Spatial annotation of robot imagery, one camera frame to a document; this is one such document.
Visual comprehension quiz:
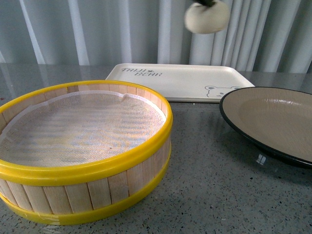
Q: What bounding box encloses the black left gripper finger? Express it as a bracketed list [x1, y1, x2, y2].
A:
[195, 0, 215, 6]

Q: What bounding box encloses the white steamed bun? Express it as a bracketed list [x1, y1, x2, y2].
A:
[184, 0, 230, 34]

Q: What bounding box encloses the beige plate with black rim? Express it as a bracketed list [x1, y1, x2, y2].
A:
[219, 87, 312, 168]

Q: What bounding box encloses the cream bear print tray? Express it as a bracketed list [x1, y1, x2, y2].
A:
[107, 63, 253, 103]

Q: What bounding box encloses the grey pleated curtain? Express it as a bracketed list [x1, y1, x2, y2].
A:
[0, 0, 312, 73]

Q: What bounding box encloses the white mesh steamer liner cloth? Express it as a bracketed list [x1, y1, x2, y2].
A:
[0, 91, 166, 167]

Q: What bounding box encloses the yellow rimmed bamboo steamer basket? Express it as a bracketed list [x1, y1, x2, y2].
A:
[0, 80, 173, 225]

